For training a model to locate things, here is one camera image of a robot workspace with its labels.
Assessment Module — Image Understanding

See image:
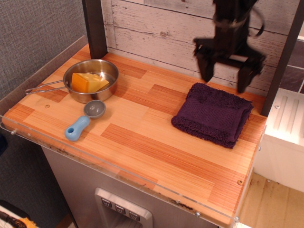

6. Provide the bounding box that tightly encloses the purple cloth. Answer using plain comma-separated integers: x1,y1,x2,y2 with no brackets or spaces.
171,83,253,149

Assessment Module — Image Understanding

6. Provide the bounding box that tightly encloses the yellow toy cheese wedge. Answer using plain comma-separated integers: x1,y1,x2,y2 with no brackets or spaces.
71,73,109,93

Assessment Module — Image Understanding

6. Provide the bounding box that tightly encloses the clear acrylic table guard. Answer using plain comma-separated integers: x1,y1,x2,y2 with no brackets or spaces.
2,112,266,228

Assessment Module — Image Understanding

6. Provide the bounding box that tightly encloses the dark left support post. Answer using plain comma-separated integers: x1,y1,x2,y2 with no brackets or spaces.
82,0,108,59

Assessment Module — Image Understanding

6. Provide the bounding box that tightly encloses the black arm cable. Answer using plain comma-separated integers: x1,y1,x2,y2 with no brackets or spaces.
248,4,266,38

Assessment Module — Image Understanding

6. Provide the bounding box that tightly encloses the dark right support post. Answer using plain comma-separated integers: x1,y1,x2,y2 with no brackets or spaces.
260,0,304,117

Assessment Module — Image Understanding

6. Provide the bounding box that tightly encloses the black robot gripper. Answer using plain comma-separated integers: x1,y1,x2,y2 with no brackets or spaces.
194,18,266,93

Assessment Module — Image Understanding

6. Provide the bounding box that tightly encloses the orange black object bottom left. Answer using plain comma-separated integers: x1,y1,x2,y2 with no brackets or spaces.
0,211,37,228

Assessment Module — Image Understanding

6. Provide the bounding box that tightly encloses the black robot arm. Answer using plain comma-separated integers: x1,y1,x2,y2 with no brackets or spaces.
194,0,266,93

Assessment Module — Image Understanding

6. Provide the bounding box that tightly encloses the steel button dispenser panel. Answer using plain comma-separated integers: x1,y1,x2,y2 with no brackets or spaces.
95,188,153,228

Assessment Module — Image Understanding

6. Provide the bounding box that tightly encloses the dark support post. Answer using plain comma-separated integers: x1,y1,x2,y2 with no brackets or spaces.
260,0,304,117
82,0,108,59

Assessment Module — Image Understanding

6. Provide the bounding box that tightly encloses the blue grey measuring scoop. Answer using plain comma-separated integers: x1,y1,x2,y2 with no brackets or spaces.
65,100,106,142

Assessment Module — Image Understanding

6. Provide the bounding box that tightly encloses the small steel saucepan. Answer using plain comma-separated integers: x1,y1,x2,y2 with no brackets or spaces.
25,58,119,104

